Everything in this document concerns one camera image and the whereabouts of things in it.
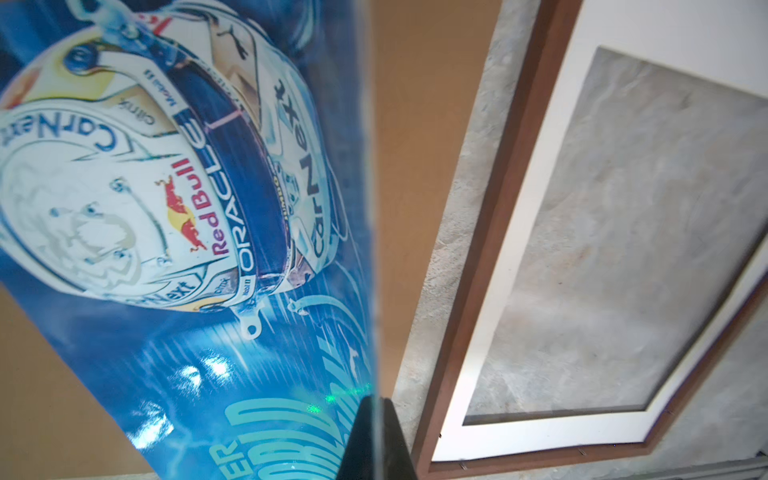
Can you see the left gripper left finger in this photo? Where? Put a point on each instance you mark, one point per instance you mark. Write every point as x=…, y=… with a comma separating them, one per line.
x=359, y=461

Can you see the brown wooden picture frame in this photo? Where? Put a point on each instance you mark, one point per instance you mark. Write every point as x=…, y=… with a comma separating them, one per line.
x=498, y=210

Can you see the blue poster photo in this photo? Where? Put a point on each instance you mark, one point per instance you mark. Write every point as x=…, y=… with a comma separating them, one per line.
x=185, y=217

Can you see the brown cardboard backing board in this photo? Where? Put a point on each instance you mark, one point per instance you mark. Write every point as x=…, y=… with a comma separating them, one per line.
x=422, y=61

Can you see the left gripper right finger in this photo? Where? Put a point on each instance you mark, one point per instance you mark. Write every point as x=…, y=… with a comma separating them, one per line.
x=393, y=461

